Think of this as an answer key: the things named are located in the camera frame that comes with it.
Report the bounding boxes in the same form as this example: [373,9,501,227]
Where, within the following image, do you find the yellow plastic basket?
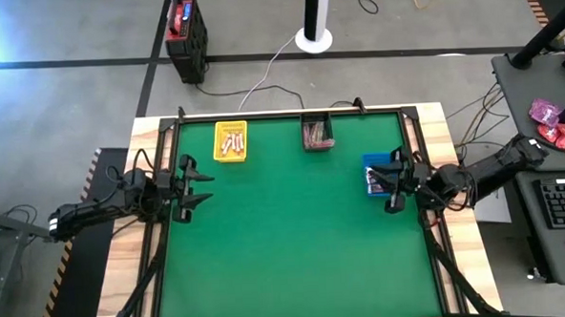
[211,120,249,164]

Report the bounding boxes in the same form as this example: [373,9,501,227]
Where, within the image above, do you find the pink candy bag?
[527,95,563,129]

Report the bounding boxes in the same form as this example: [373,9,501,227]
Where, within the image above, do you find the black hazard striped platform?
[27,146,137,317]

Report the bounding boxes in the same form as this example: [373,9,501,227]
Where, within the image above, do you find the red black power station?
[162,0,212,86]

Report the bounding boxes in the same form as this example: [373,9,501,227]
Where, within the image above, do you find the blue plastic bin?
[361,152,401,198]

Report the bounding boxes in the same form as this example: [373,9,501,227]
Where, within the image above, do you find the red candy bag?
[536,121,565,152]

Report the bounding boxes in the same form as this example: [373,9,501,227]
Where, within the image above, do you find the grey metal cart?
[0,186,62,317]

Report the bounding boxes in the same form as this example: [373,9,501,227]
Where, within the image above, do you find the black monitor pole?
[507,0,565,71]

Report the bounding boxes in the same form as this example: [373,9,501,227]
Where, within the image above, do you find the grey desk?
[491,50,565,288]

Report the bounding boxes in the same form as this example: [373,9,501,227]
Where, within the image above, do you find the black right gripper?
[366,144,435,217]

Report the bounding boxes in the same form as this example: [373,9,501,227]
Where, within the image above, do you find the white black floor stand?
[293,0,334,54]

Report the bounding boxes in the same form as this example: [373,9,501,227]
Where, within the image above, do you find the white power cable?
[235,32,302,113]

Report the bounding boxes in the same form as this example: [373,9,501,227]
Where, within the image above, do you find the green table mat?
[147,109,443,317]

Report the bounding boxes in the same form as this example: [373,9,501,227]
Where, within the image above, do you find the bundle of dark cables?
[444,81,513,159]

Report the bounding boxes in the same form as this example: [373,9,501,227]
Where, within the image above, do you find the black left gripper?
[156,152,219,226]

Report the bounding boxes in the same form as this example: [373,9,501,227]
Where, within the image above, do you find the black floor cable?
[193,75,306,115]

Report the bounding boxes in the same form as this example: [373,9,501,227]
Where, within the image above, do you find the black plastic bin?
[300,111,335,152]

